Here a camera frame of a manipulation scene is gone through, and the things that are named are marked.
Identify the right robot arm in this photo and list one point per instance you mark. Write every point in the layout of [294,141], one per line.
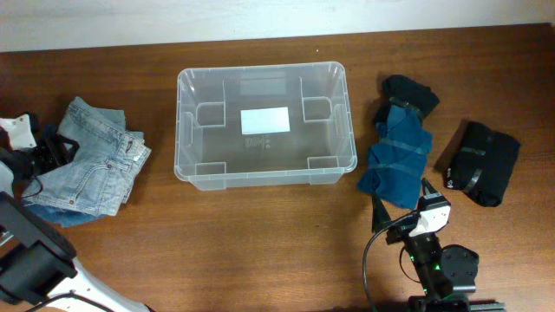
[446,274]

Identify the clear plastic storage bin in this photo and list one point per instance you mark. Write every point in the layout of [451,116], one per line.
[212,154]

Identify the black cloth under blue bundle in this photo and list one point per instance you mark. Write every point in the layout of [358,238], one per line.
[403,92]

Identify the white label in bin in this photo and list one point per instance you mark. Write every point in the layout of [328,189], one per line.
[265,120]

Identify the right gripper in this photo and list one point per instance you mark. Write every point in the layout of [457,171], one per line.
[397,230]

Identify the black taped clothing bundle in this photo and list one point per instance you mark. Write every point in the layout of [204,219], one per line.
[483,164]

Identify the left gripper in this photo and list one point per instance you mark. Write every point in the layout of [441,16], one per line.
[58,150]

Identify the blue taped shirt bundle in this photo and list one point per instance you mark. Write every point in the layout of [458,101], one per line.
[397,162]

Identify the dark blue jeans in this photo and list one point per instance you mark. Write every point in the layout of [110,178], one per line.
[65,218]

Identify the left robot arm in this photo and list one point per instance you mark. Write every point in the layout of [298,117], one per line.
[42,268]

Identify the light blue jeans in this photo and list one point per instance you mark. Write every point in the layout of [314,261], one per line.
[101,176]

